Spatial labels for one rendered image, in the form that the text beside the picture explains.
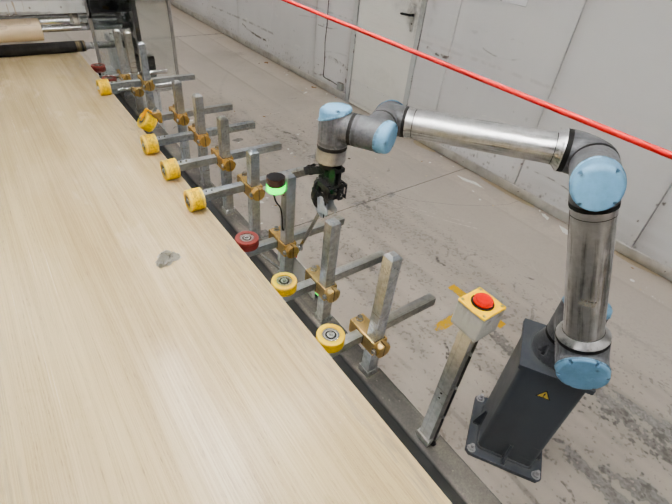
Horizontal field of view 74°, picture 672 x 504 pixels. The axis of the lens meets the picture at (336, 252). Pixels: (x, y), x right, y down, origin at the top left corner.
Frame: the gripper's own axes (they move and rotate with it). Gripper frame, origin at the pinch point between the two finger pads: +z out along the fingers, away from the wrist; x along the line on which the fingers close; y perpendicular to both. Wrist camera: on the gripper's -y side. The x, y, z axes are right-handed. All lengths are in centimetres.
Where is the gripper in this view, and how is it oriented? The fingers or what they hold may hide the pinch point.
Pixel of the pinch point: (321, 213)
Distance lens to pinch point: 148.1
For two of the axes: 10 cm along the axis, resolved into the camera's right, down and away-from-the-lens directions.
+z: -0.9, 7.8, 6.2
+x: 8.1, -3.0, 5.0
